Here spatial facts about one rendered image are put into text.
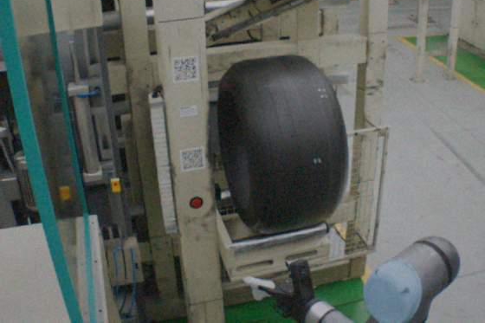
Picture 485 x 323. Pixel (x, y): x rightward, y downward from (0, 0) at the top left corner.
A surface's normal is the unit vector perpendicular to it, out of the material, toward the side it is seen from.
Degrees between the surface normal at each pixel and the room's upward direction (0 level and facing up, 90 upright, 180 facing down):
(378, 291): 82
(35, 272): 0
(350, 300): 0
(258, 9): 90
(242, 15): 90
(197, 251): 90
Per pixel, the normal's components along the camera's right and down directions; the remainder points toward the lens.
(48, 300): -0.03, -0.89
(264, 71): 0.03, -0.78
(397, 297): -0.79, 0.18
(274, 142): -0.04, -0.04
